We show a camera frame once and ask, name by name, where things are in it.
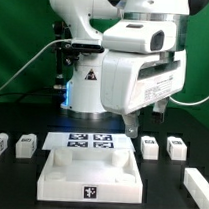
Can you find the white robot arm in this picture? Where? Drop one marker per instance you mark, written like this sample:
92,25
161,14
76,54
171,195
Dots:
89,19

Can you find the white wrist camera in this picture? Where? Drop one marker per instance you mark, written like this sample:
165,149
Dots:
143,37

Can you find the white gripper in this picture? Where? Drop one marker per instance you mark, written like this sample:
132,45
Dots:
130,81

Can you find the white square tabletop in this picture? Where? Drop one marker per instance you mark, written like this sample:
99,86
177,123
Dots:
90,175

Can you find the black camera on stand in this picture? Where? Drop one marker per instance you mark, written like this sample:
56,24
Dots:
67,53

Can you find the paper sheet with tags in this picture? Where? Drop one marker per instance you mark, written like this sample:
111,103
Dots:
87,140

